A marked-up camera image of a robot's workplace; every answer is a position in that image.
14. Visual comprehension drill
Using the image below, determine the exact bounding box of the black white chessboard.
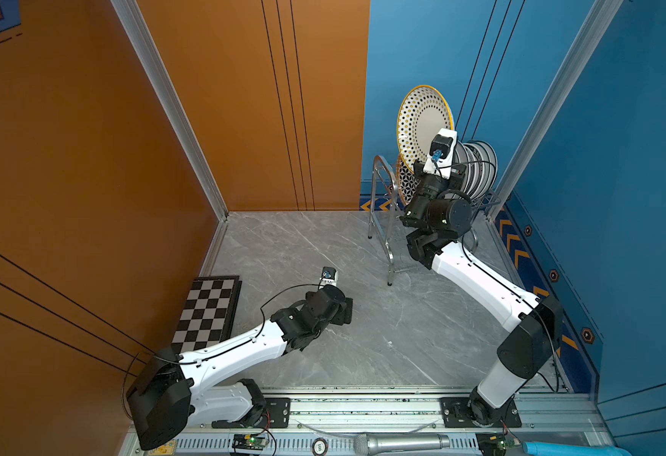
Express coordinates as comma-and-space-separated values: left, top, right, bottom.
171, 275, 242, 355

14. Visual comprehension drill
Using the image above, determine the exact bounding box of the yellow rimmed dotted plate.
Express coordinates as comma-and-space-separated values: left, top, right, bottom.
396, 85, 455, 172

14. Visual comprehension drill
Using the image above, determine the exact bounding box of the silver wire dish rack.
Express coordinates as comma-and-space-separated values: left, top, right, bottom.
367, 155, 501, 286

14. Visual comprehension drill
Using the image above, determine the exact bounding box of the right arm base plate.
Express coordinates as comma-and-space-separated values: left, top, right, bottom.
439, 396, 522, 429

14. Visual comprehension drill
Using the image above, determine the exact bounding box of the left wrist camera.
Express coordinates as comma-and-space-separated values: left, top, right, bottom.
318, 266, 338, 288

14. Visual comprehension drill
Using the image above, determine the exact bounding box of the aluminium rail frame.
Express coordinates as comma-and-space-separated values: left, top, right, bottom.
120, 387, 615, 455

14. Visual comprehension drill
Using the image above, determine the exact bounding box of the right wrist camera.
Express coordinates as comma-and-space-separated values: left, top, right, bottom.
423, 128, 458, 180

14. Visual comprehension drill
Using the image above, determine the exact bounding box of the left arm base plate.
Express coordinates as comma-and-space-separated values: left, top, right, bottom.
211, 397, 291, 429

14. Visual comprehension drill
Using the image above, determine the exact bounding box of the round black white sticker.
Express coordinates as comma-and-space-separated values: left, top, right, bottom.
311, 438, 328, 456

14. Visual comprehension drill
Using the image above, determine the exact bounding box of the white red patterned plate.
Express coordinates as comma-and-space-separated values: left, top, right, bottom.
451, 142, 473, 199

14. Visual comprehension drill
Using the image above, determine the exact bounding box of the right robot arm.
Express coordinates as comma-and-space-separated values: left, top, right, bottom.
401, 172, 563, 427

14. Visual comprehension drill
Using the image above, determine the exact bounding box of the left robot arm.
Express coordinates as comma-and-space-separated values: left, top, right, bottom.
125, 284, 353, 451

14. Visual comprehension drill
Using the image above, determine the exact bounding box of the light blue cylinder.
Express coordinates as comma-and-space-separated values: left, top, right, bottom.
521, 442, 631, 456

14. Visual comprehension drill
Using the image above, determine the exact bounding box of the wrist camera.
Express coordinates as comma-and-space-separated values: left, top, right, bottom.
423, 128, 458, 180
318, 266, 338, 288

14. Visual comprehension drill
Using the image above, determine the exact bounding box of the green circuit board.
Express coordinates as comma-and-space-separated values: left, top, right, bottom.
230, 434, 273, 456

